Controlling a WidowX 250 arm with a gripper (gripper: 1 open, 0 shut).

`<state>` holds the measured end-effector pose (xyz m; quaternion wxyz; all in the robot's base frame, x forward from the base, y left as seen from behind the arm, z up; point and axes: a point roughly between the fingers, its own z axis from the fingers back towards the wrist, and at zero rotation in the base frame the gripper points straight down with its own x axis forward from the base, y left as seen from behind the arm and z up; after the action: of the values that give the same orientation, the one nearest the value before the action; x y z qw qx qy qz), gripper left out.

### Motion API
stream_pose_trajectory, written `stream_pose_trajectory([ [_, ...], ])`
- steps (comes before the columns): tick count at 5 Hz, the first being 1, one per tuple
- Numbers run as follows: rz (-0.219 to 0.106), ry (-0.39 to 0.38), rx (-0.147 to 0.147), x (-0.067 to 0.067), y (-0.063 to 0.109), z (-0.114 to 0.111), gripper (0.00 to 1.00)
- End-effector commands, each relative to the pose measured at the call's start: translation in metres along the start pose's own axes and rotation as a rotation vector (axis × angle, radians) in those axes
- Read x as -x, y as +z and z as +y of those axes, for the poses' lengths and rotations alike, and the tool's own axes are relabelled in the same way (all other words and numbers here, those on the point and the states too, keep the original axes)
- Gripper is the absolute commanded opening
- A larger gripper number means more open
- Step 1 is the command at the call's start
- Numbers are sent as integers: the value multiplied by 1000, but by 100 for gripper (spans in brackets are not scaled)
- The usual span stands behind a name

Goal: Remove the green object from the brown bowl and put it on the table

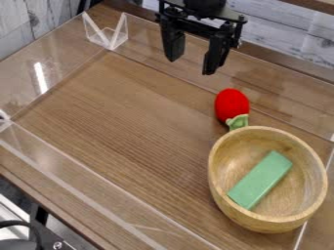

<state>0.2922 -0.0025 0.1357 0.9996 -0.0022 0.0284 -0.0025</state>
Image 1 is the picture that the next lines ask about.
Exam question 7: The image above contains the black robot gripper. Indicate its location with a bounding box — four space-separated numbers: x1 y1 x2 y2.
157 0 249 75

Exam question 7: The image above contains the green rectangular block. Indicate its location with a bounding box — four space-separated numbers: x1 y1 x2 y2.
227 150 293 210

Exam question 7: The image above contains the light wooden bowl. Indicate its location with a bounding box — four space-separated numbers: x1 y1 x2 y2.
207 126 328 233

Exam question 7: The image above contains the red plush strawberry toy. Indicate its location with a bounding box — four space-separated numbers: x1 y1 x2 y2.
214 88 251 130

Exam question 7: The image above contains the clear acrylic corner bracket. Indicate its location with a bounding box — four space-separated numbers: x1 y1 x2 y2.
83 12 128 51

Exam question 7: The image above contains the black metal table frame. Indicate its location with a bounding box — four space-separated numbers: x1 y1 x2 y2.
30 203 78 250

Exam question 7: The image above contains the black cable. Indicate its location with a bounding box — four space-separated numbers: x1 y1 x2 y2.
0 220 44 250

